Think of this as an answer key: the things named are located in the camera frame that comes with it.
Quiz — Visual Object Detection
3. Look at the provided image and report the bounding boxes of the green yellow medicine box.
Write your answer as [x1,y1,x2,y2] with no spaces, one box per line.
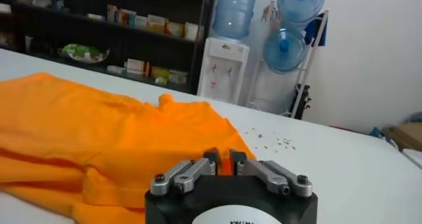
[151,66,171,80]

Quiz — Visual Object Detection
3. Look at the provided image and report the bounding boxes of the scattered small debris specks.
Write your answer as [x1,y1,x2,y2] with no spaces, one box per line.
[243,126,297,151]

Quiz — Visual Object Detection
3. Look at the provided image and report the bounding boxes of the black shelf unit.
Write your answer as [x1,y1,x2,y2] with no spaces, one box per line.
[0,0,220,96]

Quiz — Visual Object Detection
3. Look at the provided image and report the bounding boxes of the white metal jug rack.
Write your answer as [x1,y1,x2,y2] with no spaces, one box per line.
[247,9,330,118]

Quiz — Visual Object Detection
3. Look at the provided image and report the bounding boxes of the green white stacked box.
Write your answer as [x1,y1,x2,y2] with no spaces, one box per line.
[167,69,189,84]

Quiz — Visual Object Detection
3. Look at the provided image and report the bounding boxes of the red striped white box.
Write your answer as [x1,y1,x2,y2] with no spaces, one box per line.
[126,58,151,76]

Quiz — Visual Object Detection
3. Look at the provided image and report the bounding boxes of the red orange medicine box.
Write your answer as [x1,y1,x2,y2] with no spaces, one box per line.
[117,8,138,27]

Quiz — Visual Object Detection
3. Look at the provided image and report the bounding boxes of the black stand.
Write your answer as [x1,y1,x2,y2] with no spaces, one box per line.
[289,84,312,120]

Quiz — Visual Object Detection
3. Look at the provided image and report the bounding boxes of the red banded white box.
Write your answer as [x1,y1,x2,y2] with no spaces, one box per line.
[164,20,185,38]

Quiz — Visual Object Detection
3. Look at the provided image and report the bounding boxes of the blue water jug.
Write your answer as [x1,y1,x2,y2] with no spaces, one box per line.
[276,0,326,24]
[212,0,261,41]
[262,27,307,74]

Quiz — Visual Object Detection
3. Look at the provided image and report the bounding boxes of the large white table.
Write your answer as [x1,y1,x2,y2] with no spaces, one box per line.
[0,48,422,224]

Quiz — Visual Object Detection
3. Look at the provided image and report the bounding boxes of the yellow banded white box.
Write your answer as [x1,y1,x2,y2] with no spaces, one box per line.
[146,13,167,34]

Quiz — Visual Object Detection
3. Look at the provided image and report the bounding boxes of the orange t-shirt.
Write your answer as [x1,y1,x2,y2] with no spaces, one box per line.
[0,72,258,224]

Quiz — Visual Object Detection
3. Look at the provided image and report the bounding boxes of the small white medicine box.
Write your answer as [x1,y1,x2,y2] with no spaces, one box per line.
[134,14,148,30]

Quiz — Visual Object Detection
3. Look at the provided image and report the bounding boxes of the white water dispenser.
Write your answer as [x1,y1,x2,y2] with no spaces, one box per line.
[196,36,251,105]

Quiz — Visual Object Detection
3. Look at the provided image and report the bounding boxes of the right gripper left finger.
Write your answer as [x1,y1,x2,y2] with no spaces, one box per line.
[150,148,221,197]

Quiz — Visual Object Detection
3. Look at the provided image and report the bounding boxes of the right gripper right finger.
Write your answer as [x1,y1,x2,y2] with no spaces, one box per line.
[229,148,313,198]

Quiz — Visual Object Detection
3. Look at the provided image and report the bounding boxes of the white orange medicine box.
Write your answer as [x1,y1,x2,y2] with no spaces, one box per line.
[183,21,205,42]

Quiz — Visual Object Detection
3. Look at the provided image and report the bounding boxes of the large tan cardboard box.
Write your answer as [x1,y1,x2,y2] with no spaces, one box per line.
[382,122,422,152]

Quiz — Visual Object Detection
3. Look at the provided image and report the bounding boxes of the white pink medicine box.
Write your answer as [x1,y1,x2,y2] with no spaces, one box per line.
[106,3,119,24]

